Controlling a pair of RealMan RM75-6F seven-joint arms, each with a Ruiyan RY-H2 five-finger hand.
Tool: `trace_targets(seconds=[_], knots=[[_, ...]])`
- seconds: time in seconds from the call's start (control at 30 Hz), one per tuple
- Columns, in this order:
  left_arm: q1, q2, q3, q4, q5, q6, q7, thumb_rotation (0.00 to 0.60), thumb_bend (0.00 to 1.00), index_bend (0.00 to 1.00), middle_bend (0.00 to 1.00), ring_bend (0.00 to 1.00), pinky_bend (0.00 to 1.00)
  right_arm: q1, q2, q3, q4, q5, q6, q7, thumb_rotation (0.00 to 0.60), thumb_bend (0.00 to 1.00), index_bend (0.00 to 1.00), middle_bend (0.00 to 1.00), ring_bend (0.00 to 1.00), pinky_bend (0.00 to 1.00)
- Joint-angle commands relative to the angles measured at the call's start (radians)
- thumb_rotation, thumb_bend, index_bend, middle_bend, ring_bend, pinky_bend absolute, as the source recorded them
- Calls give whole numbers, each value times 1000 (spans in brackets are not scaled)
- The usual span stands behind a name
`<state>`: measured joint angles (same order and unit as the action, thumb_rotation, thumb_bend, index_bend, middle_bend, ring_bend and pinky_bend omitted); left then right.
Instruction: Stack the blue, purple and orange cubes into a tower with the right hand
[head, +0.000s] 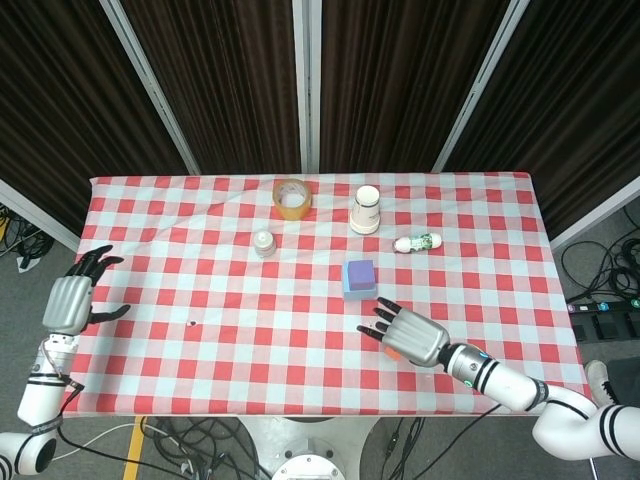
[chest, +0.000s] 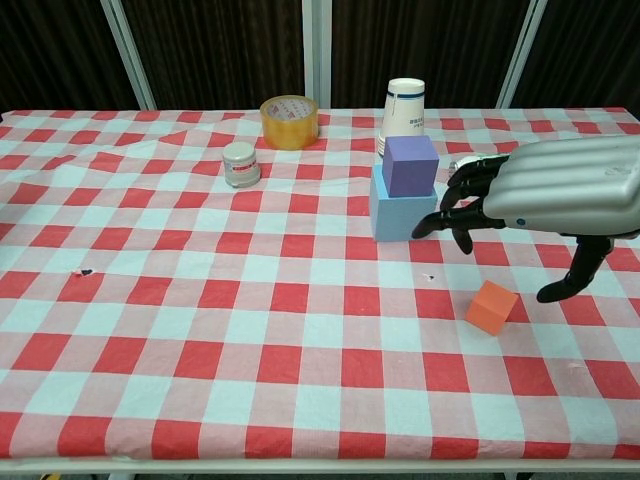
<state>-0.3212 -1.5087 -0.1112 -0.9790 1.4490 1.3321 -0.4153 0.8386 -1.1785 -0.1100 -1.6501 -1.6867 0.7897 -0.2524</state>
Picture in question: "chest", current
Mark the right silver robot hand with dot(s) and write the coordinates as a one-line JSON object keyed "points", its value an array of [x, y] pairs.
{"points": [[565, 185]]}

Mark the small orange foam cube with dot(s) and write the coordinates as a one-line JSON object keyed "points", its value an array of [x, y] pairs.
{"points": [[492, 310]]}

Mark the medium purple foam cube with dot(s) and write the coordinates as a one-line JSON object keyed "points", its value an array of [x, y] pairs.
{"points": [[410, 167]]}

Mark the large blue foam cube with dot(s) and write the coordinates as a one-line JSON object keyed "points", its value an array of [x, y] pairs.
{"points": [[395, 215]]}

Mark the white bottle green label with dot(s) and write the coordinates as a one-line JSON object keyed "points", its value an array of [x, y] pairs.
{"points": [[472, 160]]}

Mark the dark ribbed partition panel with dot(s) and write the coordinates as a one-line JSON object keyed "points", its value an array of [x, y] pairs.
{"points": [[450, 40], [590, 45], [55, 55], [220, 50]]}

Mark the white paper cup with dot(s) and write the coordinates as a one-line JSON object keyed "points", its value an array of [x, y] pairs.
{"points": [[405, 110]]}

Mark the yellow packing tape roll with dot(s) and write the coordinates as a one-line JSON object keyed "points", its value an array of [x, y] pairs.
{"points": [[290, 132]]}

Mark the small grey lidded jar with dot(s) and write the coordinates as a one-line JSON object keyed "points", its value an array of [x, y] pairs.
{"points": [[241, 165]]}

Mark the red white checkered tablecloth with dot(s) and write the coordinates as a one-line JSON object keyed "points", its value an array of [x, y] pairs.
{"points": [[200, 350]]}

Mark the white partition post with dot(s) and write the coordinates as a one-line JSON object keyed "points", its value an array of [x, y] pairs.
{"points": [[520, 55], [130, 55], [316, 55]]}

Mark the white metal table frame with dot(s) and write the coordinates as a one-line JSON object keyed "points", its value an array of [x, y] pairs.
{"points": [[320, 468]]}

